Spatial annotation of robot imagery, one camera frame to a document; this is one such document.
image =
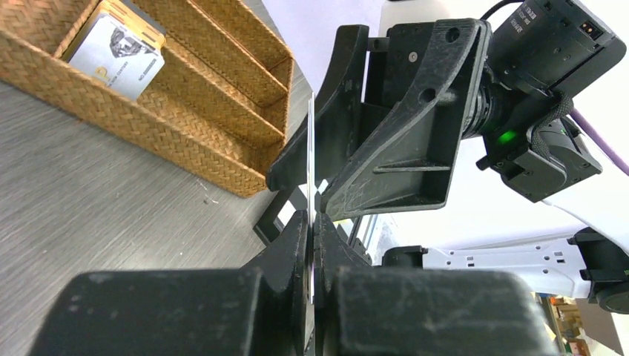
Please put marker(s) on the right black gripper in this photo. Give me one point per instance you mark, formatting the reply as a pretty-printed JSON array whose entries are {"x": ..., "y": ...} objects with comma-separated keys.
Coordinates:
[{"x": 427, "y": 94}]

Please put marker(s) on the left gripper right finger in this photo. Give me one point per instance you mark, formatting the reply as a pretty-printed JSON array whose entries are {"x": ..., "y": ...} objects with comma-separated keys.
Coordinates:
[{"x": 404, "y": 310}]

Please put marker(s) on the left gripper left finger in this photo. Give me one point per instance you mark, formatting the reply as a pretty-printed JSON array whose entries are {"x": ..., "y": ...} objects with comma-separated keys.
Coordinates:
[{"x": 257, "y": 309}]

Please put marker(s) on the white printed credit card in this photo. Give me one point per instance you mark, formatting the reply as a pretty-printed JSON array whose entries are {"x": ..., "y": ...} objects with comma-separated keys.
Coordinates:
[{"x": 310, "y": 195}]

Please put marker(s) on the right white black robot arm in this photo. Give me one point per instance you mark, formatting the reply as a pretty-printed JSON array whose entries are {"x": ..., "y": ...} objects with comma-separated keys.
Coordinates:
[{"x": 542, "y": 56}]

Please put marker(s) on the woven wicker divided tray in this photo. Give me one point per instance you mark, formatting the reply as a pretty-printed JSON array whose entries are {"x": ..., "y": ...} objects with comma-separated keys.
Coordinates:
[{"x": 218, "y": 108}]

